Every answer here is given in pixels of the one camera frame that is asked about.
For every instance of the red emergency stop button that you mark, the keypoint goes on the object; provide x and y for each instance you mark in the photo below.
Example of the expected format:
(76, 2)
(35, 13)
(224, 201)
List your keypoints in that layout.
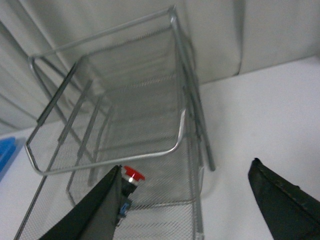
(130, 179)

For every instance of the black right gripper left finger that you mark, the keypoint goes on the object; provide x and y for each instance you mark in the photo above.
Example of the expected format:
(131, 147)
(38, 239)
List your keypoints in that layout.
(95, 216)

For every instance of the blue plastic bin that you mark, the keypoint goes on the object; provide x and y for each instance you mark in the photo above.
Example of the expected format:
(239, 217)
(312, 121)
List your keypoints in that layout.
(9, 150)

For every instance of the silver mesh tray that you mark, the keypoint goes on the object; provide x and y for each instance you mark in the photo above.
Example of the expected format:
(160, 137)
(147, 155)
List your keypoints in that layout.
(120, 110)
(147, 126)

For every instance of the grey curtain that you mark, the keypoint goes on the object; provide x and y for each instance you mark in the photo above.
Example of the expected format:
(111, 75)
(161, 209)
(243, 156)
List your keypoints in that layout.
(230, 37)

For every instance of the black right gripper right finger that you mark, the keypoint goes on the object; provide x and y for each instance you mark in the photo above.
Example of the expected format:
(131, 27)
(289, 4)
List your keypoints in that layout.
(289, 212)

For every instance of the silver mesh top tray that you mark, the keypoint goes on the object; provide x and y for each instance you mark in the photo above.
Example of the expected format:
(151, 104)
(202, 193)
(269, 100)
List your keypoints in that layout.
(120, 110)

